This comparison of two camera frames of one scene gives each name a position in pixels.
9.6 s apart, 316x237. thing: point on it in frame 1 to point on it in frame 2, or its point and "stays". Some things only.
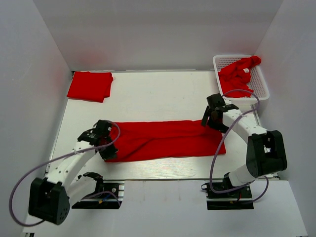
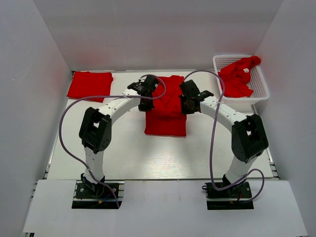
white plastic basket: [256, 82] stays
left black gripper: [111, 154] to [146, 107]
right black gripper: [221, 127] to [184, 110]
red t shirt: [143, 140] to [167, 118]
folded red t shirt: [90, 86] stays
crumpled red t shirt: [236, 76] stays
